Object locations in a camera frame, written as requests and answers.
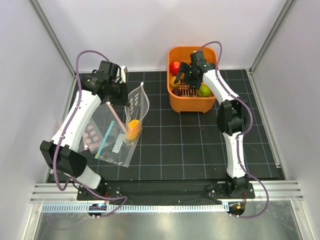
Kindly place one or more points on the white slotted cable duct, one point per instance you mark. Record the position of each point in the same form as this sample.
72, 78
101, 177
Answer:
101, 208

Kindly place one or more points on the orange plastic basket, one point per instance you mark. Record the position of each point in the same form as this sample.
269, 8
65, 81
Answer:
186, 103

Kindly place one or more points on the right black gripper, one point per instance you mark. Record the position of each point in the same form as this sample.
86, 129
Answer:
194, 84

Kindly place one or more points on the red apple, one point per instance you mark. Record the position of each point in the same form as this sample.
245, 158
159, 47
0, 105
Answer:
174, 67

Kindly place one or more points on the green apple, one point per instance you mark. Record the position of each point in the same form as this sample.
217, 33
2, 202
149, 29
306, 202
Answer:
204, 91

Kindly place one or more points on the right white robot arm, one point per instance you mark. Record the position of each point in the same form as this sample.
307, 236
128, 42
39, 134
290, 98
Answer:
234, 118

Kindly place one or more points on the small orange fruit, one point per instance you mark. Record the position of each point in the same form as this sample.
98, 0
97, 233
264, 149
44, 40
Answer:
174, 82

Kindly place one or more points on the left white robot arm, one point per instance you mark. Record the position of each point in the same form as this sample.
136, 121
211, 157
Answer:
61, 153

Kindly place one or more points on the pink dotted zip bag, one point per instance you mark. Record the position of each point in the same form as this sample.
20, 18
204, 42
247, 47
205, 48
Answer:
102, 129

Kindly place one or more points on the blue zipper clear bag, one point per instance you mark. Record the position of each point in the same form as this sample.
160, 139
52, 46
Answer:
113, 148

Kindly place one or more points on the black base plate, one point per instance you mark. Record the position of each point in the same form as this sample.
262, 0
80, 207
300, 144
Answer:
175, 192

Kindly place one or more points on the white dotted zip bag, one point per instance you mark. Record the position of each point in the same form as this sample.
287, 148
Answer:
138, 108

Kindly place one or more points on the yellow mango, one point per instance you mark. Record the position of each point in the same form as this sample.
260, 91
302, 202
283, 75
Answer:
133, 130

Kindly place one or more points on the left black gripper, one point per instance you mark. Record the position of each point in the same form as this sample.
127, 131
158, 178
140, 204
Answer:
123, 100

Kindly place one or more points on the dark purple plum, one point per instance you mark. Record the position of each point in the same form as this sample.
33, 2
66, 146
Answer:
177, 92

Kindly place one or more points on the black grid mat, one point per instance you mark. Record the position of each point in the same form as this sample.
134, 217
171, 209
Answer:
188, 145

